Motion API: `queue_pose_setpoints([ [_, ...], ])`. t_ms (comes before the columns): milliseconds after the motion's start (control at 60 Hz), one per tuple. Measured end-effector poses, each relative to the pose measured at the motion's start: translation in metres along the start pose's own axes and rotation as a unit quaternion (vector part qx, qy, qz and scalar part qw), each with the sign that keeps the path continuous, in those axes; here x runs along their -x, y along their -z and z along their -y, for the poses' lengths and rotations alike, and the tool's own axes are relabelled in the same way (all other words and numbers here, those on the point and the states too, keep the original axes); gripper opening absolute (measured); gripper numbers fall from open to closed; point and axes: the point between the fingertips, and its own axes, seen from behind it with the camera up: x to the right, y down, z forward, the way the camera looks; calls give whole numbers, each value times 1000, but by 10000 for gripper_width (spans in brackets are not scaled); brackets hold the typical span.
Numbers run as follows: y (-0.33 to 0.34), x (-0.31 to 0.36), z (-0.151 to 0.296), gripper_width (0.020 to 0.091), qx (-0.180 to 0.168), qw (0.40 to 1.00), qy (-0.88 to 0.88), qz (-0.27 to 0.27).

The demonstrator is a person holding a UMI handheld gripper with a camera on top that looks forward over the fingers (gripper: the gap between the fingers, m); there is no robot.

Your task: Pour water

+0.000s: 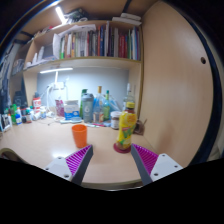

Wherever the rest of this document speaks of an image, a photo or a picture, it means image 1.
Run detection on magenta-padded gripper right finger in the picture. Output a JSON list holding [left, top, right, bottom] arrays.
[[130, 143, 184, 187]]

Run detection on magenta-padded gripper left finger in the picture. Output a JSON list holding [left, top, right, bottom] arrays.
[[43, 144, 95, 187]]

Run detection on yellow drink bottle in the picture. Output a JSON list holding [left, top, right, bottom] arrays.
[[115, 101, 138, 151]]

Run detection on orange plastic cup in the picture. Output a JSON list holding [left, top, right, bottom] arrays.
[[71, 124, 88, 149]]

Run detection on brown mug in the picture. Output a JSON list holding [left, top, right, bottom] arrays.
[[133, 119, 148, 136]]

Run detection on blue white carton box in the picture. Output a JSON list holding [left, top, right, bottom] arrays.
[[63, 99, 81, 121]]

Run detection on dark jar white lid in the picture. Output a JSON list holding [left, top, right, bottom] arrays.
[[110, 110, 123, 130]]

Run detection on pink pouch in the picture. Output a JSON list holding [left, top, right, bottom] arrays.
[[55, 98, 65, 118]]

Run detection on clear glass bottle yellow cap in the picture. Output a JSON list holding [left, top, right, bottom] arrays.
[[93, 85, 104, 124]]

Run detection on green glass bottle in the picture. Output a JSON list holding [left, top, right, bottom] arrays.
[[102, 90, 112, 122]]

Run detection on tall green bottle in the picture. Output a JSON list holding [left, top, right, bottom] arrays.
[[79, 88, 88, 119]]

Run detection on white canister red lid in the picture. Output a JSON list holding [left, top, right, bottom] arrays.
[[32, 96, 43, 114]]

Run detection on white bottle blue label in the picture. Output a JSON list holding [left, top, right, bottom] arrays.
[[14, 109, 24, 126]]

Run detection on green canister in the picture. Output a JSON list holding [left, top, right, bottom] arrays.
[[9, 103, 18, 125]]

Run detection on white bar desk lamp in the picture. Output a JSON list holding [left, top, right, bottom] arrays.
[[39, 67, 74, 91]]

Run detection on wooden shelf unit with books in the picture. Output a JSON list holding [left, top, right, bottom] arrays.
[[9, 13, 144, 111]]

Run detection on grey blue hanging clothes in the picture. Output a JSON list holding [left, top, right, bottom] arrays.
[[0, 49, 16, 111]]

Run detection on ceiling tube light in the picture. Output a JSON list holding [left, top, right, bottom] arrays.
[[54, 5, 68, 25]]

